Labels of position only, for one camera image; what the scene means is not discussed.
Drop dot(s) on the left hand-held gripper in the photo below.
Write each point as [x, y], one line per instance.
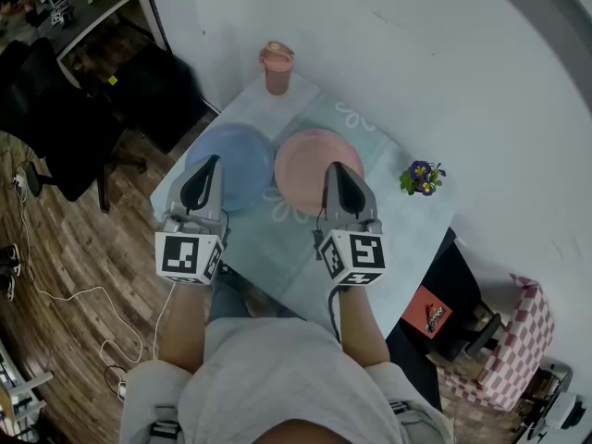
[178, 255]

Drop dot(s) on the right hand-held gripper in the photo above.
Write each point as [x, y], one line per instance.
[365, 250]

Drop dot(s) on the pink plate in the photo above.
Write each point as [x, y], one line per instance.
[305, 164]

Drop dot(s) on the blue plate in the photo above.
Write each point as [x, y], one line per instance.
[245, 160]

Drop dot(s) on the person's left forearm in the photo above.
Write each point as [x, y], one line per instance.
[185, 326]

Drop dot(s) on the person's right forearm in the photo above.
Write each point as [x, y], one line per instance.
[363, 326]

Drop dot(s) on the small purple flower pot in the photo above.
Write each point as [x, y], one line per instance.
[422, 178]

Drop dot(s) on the light blue flower-print tablecloth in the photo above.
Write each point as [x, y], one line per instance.
[287, 252]

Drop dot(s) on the black cabinet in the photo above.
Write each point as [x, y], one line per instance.
[159, 95]

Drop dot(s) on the person's blue jeans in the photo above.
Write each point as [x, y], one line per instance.
[229, 301]

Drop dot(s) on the red box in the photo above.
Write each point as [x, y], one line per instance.
[423, 310]

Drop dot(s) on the pink lidded cup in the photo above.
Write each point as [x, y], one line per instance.
[277, 74]

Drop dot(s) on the yellow sticky note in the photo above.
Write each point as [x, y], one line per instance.
[113, 80]

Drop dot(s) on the black office chair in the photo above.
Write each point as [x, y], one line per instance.
[55, 123]

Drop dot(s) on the white power strip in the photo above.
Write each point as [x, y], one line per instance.
[19, 181]

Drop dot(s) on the person's grey shirt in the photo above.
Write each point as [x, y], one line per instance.
[282, 373]

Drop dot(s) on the black white sneaker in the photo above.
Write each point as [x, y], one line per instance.
[11, 257]
[8, 287]

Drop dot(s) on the pink white checkered stool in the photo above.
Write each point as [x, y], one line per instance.
[518, 340]

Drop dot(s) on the white shelf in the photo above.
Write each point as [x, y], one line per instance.
[20, 396]

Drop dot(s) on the white appliance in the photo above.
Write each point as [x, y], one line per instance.
[555, 405]

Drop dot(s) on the dark desk with white frame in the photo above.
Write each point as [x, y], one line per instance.
[99, 12]

